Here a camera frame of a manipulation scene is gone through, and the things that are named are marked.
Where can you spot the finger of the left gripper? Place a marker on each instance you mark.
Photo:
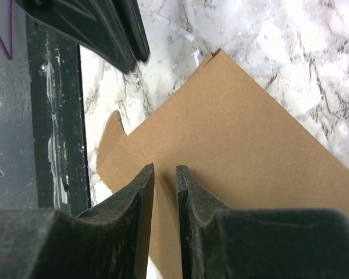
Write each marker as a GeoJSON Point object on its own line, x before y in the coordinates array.
{"type": "Point", "coordinates": [101, 26]}
{"type": "Point", "coordinates": [135, 29]}

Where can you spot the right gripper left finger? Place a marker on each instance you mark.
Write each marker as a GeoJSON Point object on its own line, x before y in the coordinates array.
{"type": "Point", "coordinates": [110, 240]}

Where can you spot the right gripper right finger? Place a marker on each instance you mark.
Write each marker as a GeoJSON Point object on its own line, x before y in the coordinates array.
{"type": "Point", "coordinates": [220, 242]}

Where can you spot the cardboard box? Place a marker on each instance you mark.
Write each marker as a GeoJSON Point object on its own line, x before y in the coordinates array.
{"type": "Point", "coordinates": [239, 143]}

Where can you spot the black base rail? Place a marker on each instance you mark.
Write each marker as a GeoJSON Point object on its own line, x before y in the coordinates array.
{"type": "Point", "coordinates": [60, 149]}

